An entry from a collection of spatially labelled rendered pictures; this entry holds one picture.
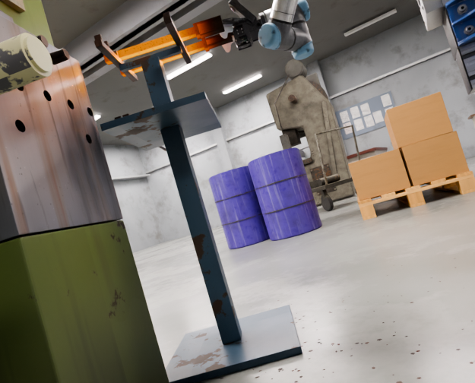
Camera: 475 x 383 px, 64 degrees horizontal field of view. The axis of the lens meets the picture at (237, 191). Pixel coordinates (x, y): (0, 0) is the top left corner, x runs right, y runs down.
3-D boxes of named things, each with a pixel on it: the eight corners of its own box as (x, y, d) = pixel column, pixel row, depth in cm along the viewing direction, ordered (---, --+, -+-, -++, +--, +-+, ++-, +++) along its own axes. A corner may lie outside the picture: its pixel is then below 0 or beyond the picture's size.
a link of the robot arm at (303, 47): (283, 60, 129) (273, 30, 129) (302, 61, 137) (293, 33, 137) (300, 49, 123) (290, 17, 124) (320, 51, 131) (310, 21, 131)
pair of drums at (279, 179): (315, 232, 348) (288, 145, 351) (212, 256, 398) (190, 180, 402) (331, 219, 413) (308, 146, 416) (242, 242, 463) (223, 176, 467)
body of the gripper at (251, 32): (235, 42, 129) (268, 31, 128) (227, 19, 130) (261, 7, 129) (236, 52, 137) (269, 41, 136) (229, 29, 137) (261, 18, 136)
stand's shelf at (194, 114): (221, 127, 142) (220, 121, 142) (206, 98, 102) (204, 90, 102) (146, 150, 143) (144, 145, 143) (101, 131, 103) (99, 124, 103)
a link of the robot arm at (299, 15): (312, 15, 127) (305, -8, 128) (280, 26, 128) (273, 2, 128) (310, 26, 135) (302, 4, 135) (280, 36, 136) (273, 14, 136)
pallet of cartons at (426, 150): (480, 192, 285) (445, 85, 289) (334, 227, 339) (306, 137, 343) (467, 178, 418) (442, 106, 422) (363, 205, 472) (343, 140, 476)
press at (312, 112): (366, 190, 794) (325, 59, 807) (356, 197, 678) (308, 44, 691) (298, 209, 866) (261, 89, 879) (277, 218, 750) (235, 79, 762)
